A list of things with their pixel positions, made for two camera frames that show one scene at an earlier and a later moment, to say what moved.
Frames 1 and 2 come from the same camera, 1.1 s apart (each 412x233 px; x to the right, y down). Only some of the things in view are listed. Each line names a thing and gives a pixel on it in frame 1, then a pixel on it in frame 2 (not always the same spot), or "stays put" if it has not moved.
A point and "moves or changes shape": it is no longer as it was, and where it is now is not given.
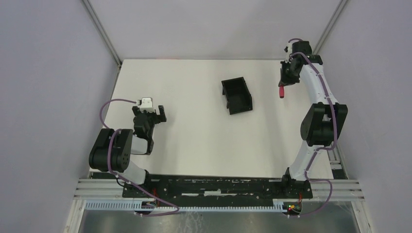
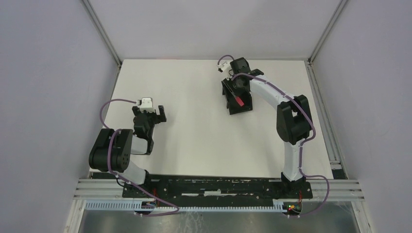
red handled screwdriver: [282, 91] moves or changes shape
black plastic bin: [238, 96] stays put
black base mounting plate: [217, 188] stays put
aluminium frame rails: [107, 188] stays put
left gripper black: [158, 117] stays put
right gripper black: [283, 80] to [234, 75]
